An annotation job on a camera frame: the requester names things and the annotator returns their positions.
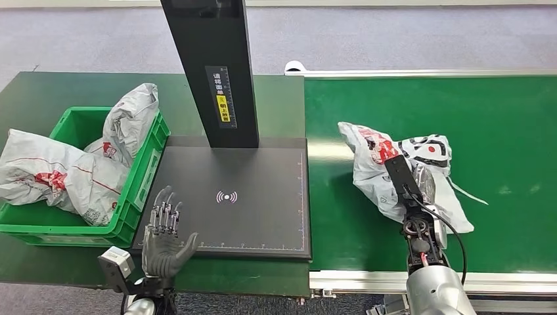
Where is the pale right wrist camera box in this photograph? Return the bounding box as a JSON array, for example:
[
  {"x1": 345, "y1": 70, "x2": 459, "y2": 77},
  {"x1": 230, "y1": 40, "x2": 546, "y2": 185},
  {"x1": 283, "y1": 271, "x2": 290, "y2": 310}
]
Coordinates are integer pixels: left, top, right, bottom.
[{"x1": 384, "y1": 155, "x2": 425, "y2": 201}]

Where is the large white mailer red print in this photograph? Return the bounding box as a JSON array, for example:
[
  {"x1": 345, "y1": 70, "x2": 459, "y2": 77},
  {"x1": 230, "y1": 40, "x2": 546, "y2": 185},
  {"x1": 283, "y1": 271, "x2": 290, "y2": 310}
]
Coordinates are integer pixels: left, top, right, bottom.
[{"x1": 0, "y1": 129, "x2": 131, "y2": 228}]

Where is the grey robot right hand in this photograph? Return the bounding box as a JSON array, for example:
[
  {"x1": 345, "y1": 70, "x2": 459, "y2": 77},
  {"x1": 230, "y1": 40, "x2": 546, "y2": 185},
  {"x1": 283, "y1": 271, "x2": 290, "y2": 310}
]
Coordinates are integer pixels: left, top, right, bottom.
[{"x1": 411, "y1": 163, "x2": 437, "y2": 205}]

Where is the crumpled grey-white mailer bag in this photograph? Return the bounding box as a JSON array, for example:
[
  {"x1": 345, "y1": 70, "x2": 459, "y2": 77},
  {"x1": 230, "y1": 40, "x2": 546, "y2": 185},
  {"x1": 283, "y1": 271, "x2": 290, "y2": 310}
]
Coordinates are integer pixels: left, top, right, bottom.
[{"x1": 83, "y1": 83, "x2": 159, "y2": 169}]

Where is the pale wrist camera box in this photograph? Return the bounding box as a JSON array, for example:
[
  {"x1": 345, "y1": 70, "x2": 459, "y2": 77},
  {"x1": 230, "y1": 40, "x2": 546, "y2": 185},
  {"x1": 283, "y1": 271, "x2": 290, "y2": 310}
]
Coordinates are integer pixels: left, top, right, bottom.
[
  {"x1": 97, "y1": 245, "x2": 137, "y2": 295},
  {"x1": 384, "y1": 155, "x2": 425, "y2": 201}
]

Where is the yellow black column label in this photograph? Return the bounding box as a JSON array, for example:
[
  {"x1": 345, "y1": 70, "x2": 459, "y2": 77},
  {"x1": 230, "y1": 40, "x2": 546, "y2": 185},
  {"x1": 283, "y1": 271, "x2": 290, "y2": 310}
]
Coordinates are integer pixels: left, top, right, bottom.
[{"x1": 204, "y1": 65, "x2": 238, "y2": 130}]

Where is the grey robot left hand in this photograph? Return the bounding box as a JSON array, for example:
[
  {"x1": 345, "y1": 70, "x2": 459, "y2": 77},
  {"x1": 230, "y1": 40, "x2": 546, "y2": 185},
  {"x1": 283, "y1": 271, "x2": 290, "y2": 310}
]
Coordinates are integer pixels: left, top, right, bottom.
[{"x1": 141, "y1": 185, "x2": 200, "y2": 279}]

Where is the aluminium conveyor frame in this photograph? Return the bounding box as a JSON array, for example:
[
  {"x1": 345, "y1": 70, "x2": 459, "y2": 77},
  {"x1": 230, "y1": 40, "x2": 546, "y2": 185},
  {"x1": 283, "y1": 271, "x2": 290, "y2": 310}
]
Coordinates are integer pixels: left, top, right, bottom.
[{"x1": 283, "y1": 60, "x2": 557, "y2": 315}]

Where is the black scanner base platform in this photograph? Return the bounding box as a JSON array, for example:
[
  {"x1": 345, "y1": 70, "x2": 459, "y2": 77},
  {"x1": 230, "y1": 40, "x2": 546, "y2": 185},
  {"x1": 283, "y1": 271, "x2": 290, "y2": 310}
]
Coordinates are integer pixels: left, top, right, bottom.
[{"x1": 130, "y1": 135, "x2": 313, "y2": 261}]

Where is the green conveyor belt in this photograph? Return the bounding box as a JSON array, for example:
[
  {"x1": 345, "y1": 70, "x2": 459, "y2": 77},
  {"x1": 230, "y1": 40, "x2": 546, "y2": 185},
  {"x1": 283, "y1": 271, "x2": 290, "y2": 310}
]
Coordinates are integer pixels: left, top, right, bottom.
[{"x1": 303, "y1": 75, "x2": 557, "y2": 274}]

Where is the black scanner column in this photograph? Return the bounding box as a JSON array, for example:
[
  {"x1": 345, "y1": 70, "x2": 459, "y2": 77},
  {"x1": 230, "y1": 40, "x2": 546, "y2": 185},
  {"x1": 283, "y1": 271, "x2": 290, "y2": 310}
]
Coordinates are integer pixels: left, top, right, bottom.
[{"x1": 160, "y1": 0, "x2": 260, "y2": 150}]

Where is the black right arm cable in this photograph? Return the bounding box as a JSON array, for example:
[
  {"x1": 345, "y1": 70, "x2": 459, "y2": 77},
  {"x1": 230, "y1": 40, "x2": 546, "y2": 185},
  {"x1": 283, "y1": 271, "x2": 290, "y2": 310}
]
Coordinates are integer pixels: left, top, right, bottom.
[{"x1": 402, "y1": 186, "x2": 468, "y2": 285}]

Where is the white mailer black red print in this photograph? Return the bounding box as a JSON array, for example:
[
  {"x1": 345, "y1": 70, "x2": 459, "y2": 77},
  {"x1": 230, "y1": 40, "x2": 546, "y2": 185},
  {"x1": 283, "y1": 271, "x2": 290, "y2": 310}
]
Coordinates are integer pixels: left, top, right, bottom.
[{"x1": 338, "y1": 121, "x2": 489, "y2": 235}]

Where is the dark green table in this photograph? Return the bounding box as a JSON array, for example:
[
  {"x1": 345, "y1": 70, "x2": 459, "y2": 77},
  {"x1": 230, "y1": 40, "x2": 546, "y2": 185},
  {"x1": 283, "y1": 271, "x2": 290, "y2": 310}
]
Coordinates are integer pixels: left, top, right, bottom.
[{"x1": 0, "y1": 72, "x2": 311, "y2": 299}]

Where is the green plastic crate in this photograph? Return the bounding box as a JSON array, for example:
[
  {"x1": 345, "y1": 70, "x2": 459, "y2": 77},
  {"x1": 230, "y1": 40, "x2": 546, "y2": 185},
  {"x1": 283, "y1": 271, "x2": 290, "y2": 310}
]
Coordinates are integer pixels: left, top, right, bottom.
[{"x1": 0, "y1": 106, "x2": 171, "y2": 249}]

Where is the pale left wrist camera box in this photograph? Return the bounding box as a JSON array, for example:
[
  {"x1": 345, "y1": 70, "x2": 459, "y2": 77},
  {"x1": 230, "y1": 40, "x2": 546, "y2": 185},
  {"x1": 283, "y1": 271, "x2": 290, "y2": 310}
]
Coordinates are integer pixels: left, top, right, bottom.
[{"x1": 97, "y1": 245, "x2": 137, "y2": 295}]

